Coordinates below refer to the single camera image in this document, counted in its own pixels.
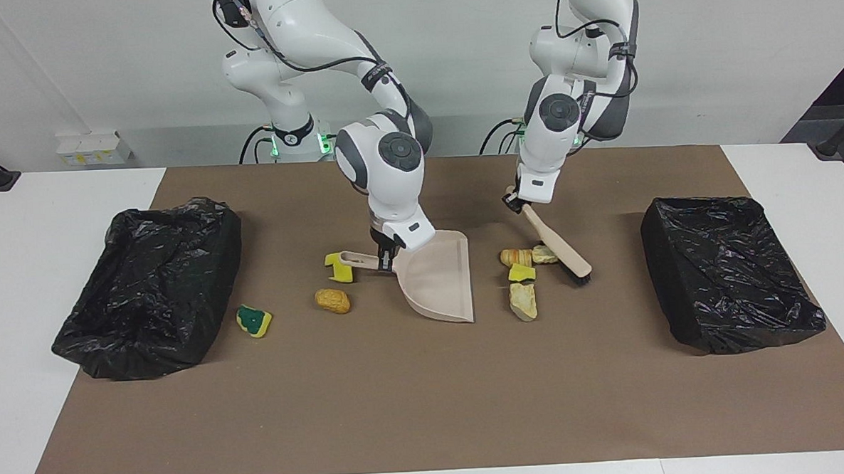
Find beige brush black bristles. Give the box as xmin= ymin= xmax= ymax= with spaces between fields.
xmin=504 ymin=182 xmax=594 ymax=290

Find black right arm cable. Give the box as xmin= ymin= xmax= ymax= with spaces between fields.
xmin=211 ymin=0 xmax=396 ymax=97

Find tan bread chunk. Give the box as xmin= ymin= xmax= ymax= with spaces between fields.
xmin=508 ymin=280 xmax=541 ymax=323

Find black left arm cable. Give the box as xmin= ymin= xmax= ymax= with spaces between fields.
xmin=553 ymin=0 xmax=643 ymax=104

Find brown potato shaped bread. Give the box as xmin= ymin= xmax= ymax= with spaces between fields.
xmin=314 ymin=287 xmax=352 ymax=316

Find beige plastic dustpan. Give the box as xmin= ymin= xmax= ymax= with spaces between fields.
xmin=337 ymin=228 xmax=476 ymax=330

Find bin with crumpled black bag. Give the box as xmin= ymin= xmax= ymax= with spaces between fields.
xmin=45 ymin=195 xmax=248 ymax=384

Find notched yellow sponge piece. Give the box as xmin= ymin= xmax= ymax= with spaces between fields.
xmin=324 ymin=251 xmax=356 ymax=285

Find brown table mat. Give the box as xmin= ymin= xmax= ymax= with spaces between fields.
xmin=17 ymin=139 xmax=844 ymax=474

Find black base cable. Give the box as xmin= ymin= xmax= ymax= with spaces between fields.
xmin=238 ymin=125 xmax=278 ymax=165
xmin=478 ymin=116 xmax=531 ymax=155

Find bin with smooth black bag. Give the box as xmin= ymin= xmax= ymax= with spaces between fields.
xmin=639 ymin=190 xmax=828 ymax=358

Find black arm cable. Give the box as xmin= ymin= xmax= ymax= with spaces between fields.
xmin=553 ymin=0 xmax=643 ymax=104
xmin=211 ymin=0 xmax=396 ymax=97

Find green topped yellow sponge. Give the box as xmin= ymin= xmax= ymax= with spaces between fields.
xmin=236 ymin=303 xmax=274 ymax=339

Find white wall socket box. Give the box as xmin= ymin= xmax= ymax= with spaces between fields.
xmin=54 ymin=130 xmax=134 ymax=168

